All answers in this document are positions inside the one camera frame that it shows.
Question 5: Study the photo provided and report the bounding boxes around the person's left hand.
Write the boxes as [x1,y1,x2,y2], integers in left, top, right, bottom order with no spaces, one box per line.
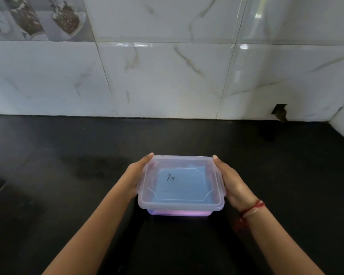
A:
[121,152,155,201]

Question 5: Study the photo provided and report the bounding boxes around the person's right hand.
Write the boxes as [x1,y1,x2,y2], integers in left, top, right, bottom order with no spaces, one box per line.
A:
[212,154,260,213]

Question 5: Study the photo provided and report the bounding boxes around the transparent plastic lid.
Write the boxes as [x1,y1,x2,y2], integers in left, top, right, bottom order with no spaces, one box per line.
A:
[136,155,227,212]

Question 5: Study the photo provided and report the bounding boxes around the blue rubber glove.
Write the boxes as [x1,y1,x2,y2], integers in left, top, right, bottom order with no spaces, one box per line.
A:
[151,165,215,204]

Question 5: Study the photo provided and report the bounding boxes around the pink rubber glove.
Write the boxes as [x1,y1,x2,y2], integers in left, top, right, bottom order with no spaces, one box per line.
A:
[148,209,212,217]

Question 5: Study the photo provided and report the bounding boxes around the person's right forearm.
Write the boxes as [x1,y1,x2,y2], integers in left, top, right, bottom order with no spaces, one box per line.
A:
[242,204,326,275]

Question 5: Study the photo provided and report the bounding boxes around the person's left forearm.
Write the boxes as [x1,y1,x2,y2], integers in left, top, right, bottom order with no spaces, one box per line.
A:
[41,182,137,275]

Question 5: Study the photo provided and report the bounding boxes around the dessert picture wall tile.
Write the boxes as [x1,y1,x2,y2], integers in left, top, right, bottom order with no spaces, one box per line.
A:
[0,0,96,42]

